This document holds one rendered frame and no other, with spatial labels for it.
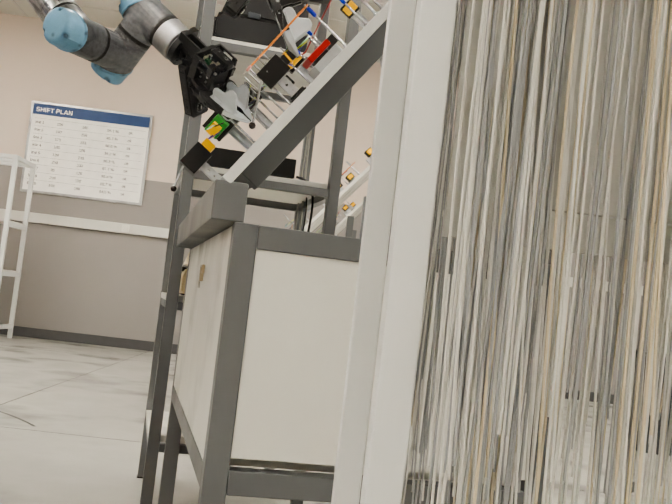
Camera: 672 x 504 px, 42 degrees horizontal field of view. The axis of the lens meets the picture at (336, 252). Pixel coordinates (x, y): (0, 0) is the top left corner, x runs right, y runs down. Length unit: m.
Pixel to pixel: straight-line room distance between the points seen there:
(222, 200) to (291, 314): 0.22
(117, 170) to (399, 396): 8.78
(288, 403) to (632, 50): 0.91
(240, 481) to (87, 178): 8.11
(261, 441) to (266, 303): 0.22
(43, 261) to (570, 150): 8.92
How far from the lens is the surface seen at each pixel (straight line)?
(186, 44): 1.80
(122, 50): 1.86
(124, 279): 9.33
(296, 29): 1.75
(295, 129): 1.62
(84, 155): 9.51
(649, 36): 0.77
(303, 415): 1.48
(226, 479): 1.47
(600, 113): 0.74
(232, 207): 1.44
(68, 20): 1.77
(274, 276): 1.45
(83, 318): 9.42
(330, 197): 2.74
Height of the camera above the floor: 0.68
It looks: 3 degrees up
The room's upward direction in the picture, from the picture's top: 7 degrees clockwise
